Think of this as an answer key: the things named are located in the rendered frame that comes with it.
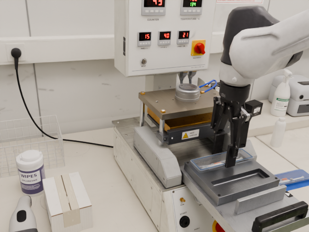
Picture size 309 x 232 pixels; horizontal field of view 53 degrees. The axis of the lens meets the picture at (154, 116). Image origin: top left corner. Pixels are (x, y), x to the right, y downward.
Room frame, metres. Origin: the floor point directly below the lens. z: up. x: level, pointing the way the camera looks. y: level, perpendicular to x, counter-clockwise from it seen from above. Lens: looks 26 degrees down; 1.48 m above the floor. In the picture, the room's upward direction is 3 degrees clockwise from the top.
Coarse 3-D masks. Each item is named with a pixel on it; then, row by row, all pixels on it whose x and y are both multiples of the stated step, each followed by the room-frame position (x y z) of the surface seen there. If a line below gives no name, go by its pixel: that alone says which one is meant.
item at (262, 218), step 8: (288, 208) 0.55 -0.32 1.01; (296, 208) 0.55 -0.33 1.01; (304, 208) 0.55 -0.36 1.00; (264, 216) 0.51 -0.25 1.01; (272, 216) 0.52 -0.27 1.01; (280, 216) 0.52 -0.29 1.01; (288, 216) 0.53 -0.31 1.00; (304, 216) 0.56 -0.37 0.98; (256, 224) 0.50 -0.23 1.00; (264, 224) 0.50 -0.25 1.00; (272, 224) 0.51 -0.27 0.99
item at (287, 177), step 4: (288, 172) 1.03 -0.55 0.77; (292, 172) 1.03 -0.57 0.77; (296, 172) 1.04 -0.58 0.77; (300, 172) 1.04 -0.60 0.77; (304, 172) 1.04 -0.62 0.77; (276, 176) 1.00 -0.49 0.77; (280, 176) 1.00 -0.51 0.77; (284, 176) 1.00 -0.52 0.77; (288, 176) 1.00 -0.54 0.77; (292, 176) 1.01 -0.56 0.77; (296, 176) 1.01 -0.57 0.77; (300, 176) 1.01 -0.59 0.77; (304, 176) 1.01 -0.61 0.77; (308, 176) 1.01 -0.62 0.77; (280, 180) 0.97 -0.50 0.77; (284, 180) 0.98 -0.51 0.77; (288, 180) 0.98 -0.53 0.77; (292, 180) 0.98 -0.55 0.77
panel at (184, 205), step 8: (176, 192) 0.69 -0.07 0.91; (184, 192) 0.70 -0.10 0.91; (176, 200) 0.69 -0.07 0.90; (184, 200) 0.68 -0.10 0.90; (192, 200) 0.70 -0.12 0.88; (176, 208) 0.68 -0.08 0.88; (184, 208) 0.68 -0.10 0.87; (192, 208) 0.69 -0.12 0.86; (200, 208) 0.70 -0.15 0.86; (176, 216) 0.67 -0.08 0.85; (184, 216) 0.67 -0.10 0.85; (192, 216) 0.68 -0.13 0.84; (200, 216) 0.69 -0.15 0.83; (208, 216) 0.70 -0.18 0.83; (176, 224) 0.66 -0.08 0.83; (192, 224) 0.67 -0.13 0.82; (200, 224) 0.68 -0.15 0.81; (208, 224) 0.69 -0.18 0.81
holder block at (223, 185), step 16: (192, 176) 0.69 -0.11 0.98; (208, 176) 0.67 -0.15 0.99; (224, 176) 0.67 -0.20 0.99; (240, 176) 0.69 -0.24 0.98; (256, 176) 0.70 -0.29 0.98; (272, 176) 0.69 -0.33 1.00; (208, 192) 0.62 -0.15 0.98; (224, 192) 0.61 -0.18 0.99; (240, 192) 0.62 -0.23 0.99; (256, 192) 0.64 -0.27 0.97
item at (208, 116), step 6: (150, 114) 0.94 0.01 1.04; (204, 114) 0.92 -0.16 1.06; (210, 114) 0.93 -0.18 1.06; (156, 120) 0.90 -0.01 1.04; (168, 120) 0.86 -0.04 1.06; (174, 120) 0.87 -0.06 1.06; (180, 120) 0.87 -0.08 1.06; (186, 120) 0.87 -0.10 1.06; (192, 120) 0.87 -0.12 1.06; (198, 120) 0.88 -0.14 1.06; (204, 120) 0.88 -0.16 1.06; (210, 120) 0.88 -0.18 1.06; (168, 126) 0.82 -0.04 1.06; (174, 126) 0.82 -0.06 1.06; (180, 126) 0.83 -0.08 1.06; (186, 126) 0.84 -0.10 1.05
